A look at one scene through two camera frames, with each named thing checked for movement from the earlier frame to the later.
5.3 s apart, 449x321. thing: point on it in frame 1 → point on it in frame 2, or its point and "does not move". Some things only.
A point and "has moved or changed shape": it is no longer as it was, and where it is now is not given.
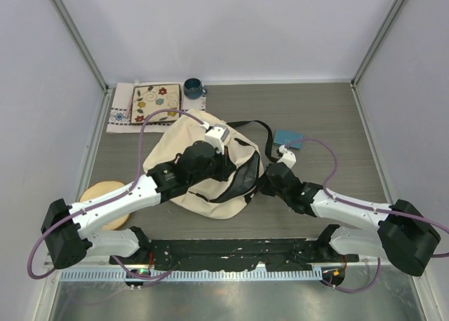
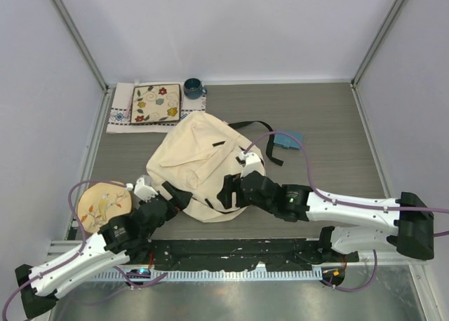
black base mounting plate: [213, 254] does not move
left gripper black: [228, 167] → [182, 197]
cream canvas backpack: [221, 198] has moved or changed shape
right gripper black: [262, 183] → [225, 195]
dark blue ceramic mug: [193, 88] does not move
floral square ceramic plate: [149, 98] does not move
